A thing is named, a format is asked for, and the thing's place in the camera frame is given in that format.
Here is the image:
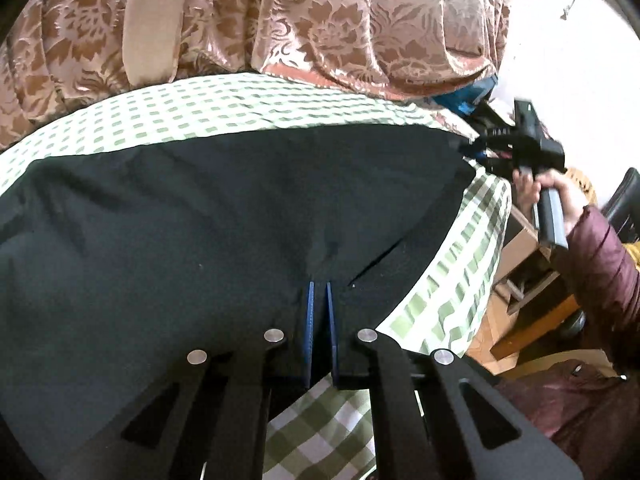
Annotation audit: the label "maroon padded jacket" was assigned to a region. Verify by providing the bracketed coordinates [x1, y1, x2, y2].
[495, 352, 640, 463]

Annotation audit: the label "green checked bedsheet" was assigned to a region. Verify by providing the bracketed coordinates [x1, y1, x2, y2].
[0, 72, 513, 480]

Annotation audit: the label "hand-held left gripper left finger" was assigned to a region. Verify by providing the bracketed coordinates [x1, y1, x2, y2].
[55, 281, 317, 480]

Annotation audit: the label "person's right forearm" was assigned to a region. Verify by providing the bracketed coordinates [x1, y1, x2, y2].
[550, 205, 640, 361]

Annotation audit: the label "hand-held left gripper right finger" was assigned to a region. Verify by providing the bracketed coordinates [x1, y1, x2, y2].
[326, 281, 585, 480]

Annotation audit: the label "cardboard box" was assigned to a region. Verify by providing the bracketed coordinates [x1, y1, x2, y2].
[490, 202, 583, 363]

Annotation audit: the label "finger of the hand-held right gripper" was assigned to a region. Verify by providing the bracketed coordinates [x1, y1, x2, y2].
[457, 127, 517, 162]

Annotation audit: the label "brown floral curtain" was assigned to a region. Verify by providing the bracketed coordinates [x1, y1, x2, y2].
[0, 0, 521, 153]

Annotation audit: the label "black chair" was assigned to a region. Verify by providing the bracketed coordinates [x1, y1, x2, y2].
[599, 167, 640, 247]

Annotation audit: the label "beige curtain tieback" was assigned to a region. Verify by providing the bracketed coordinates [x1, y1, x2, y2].
[122, 0, 190, 87]

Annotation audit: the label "yellow patterned cushion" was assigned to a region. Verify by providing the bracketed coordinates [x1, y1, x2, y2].
[569, 169, 599, 207]

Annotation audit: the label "black pants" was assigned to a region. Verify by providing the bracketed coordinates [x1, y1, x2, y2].
[0, 125, 476, 480]

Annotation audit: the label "blue plastic object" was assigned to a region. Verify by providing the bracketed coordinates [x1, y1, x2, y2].
[439, 76, 501, 117]

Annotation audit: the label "person's right hand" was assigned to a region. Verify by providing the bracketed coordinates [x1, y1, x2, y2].
[513, 169, 591, 229]

